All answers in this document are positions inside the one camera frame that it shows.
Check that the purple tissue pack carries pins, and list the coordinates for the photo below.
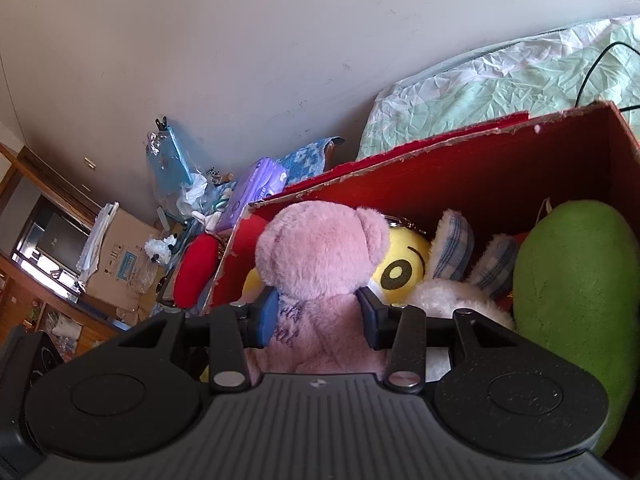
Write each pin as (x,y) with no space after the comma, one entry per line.
(255,185)

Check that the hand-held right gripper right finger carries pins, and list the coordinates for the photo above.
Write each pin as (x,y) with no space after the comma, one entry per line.
(372,320)

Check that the blue patterned cloth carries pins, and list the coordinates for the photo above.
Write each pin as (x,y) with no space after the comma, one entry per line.
(305,157)

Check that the dark television screen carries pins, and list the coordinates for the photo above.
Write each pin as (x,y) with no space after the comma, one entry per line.
(50,240)

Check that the brown cardboard box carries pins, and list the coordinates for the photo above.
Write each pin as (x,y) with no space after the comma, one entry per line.
(120,255)

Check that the wooden cabinet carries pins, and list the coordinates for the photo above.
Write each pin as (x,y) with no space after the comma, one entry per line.
(30,310)

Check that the pink teddy bear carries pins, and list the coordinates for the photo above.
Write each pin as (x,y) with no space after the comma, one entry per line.
(320,255)

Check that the green plush toy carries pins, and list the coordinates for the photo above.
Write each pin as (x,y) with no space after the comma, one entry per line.
(575,285)

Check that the red cardboard box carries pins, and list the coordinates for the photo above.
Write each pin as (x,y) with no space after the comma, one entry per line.
(475,170)

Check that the stack of white papers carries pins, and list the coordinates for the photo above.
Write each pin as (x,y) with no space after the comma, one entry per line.
(97,240)

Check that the blue plastic bag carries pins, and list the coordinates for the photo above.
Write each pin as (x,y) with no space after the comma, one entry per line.
(172,160)

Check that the white rabbit plush plaid ears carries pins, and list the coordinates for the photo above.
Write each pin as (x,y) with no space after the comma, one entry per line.
(450,295)

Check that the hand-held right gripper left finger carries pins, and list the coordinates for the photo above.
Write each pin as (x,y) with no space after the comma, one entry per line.
(267,317)

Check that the yellow plush toy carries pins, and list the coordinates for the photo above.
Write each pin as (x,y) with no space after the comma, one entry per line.
(400,270)

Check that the red cushion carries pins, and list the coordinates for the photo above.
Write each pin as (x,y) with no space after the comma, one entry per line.
(195,270)

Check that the small white black plush dog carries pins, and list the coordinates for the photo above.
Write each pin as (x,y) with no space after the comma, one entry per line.
(157,250)

